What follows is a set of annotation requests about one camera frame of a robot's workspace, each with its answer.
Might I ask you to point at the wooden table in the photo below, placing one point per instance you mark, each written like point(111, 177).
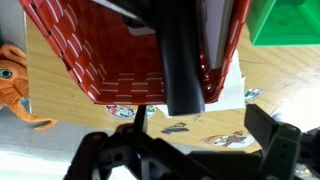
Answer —
point(53, 90)

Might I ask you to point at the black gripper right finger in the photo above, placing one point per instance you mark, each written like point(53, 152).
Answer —
point(276, 146)

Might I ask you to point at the red woven basket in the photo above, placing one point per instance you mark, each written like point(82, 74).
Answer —
point(110, 60)

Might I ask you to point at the black cartoon sticker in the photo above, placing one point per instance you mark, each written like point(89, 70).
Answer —
point(175, 128)

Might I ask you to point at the green cartoon sticker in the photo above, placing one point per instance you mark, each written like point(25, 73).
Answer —
point(151, 111)

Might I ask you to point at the red white cartoon sticker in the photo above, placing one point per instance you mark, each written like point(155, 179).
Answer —
point(230, 140)

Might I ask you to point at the grey flat board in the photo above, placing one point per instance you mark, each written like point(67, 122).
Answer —
point(216, 30)

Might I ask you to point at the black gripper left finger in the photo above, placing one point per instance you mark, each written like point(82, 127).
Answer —
point(126, 156)

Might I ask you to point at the white paper sheet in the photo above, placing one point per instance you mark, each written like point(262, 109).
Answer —
point(233, 96)

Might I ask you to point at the teal cartoon sticker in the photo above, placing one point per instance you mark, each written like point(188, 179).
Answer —
point(253, 95)

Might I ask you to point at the black cylinder object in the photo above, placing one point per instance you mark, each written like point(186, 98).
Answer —
point(181, 66)

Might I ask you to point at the green plastic box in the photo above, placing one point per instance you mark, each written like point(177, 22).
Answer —
point(286, 26)

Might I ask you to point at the orange elephant plush toy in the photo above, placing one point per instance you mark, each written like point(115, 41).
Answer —
point(13, 80)

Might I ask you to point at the Mario cartoon sticker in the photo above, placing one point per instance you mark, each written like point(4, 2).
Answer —
point(120, 111)

